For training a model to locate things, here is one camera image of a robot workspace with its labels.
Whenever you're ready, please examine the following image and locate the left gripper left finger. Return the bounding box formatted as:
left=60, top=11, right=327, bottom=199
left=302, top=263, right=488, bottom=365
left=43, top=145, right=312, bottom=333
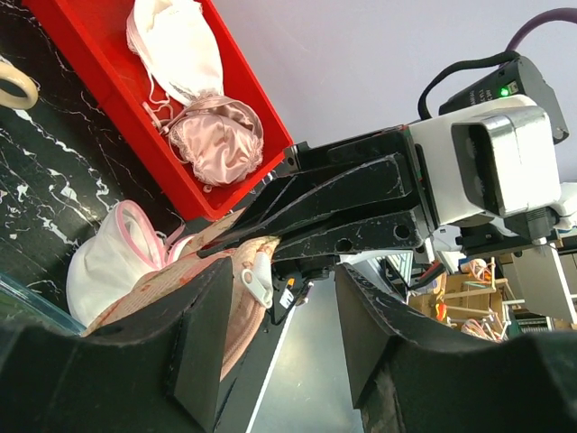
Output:
left=0, top=256, right=235, bottom=433

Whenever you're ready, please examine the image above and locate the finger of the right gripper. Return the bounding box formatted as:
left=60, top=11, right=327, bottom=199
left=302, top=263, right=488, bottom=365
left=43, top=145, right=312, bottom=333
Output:
left=199, top=211, right=426, bottom=262
left=220, top=152, right=415, bottom=244

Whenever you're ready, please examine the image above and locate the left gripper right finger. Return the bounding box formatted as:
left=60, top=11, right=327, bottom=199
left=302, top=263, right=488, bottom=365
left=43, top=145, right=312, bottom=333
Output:
left=334, top=264, right=576, bottom=432

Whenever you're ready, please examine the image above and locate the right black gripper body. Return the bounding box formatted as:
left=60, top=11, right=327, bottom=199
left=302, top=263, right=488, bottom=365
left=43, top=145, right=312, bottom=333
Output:
left=272, top=127, right=432, bottom=299

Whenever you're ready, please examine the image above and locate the floral pink laundry bag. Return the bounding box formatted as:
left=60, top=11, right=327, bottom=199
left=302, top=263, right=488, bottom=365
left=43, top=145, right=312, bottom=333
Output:
left=83, top=212, right=279, bottom=379

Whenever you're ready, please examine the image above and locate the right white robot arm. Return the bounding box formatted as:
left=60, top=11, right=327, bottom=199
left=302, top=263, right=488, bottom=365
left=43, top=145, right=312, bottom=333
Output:
left=199, top=51, right=576, bottom=281

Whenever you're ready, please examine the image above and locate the white mesh laundry bag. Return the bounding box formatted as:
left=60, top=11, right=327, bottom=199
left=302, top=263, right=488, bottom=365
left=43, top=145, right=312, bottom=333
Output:
left=66, top=200, right=192, bottom=327

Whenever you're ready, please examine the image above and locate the pink satin bra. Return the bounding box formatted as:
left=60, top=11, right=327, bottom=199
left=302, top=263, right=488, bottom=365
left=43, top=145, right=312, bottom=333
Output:
left=142, top=96, right=264, bottom=187

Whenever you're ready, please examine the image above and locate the white pink-trimmed bra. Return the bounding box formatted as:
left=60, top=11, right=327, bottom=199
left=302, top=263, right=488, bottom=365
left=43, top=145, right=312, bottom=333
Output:
left=126, top=0, right=224, bottom=106

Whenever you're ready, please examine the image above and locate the blue transparent plastic bin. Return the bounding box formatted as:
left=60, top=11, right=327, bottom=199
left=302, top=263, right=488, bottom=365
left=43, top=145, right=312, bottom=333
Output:
left=1, top=273, right=86, bottom=336

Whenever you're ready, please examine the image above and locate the red plastic tray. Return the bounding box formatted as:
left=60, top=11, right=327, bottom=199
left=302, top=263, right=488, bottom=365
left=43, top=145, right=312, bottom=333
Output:
left=24, top=0, right=293, bottom=220

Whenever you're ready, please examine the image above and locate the beige ceramic mug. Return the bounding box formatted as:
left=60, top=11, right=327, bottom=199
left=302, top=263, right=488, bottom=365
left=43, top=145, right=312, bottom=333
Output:
left=0, top=58, right=39, bottom=110

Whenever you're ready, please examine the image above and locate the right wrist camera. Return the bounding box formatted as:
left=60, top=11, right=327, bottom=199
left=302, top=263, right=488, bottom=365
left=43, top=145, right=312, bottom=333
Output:
left=409, top=96, right=561, bottom=226

